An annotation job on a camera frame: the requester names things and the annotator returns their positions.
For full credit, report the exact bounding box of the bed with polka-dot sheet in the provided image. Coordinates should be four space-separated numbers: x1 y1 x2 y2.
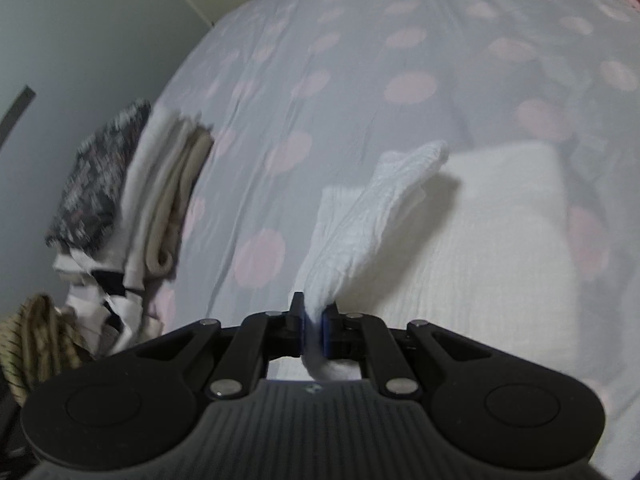
140 0 640 480

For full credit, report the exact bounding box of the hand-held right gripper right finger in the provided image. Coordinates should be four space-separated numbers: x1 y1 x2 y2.
322 302 501 401

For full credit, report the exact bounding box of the white gauze garment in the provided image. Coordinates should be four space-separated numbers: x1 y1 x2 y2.
270 140 586 386

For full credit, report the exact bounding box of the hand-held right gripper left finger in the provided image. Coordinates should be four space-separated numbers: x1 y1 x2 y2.
125 291 307 401

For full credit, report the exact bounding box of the black and white garment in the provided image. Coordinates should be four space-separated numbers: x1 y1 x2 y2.
52 250 166 357

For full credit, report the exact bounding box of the brown striped garment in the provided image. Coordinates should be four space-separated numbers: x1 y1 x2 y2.
0 294 94 407

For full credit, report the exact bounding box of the dark floral folded cloth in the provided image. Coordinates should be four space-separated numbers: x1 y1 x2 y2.
45 100 154 252

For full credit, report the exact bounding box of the stack of folded white clothes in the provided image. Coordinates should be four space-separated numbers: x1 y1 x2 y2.
142 127 216 277

